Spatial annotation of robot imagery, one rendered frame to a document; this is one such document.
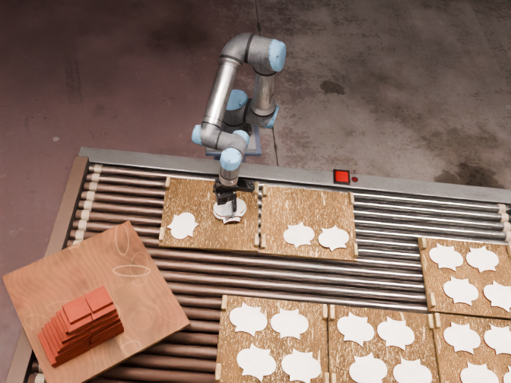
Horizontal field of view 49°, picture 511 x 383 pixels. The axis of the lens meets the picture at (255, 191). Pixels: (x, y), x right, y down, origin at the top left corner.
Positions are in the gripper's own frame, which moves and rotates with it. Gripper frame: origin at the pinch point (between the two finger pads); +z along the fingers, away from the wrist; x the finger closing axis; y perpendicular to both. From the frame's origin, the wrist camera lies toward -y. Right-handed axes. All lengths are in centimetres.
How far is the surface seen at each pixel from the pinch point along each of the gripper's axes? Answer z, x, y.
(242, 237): 4.1, 13.5, -1.3
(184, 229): 3.1, 4.0, 21.1
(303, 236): 3.2, 20.7, -26.4
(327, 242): 3.2, 25.9, -35.1
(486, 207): 6, 27, -117
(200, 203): 4.1, -7.9, 10.8
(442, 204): 6, 20, -97
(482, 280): 4, 60, -92
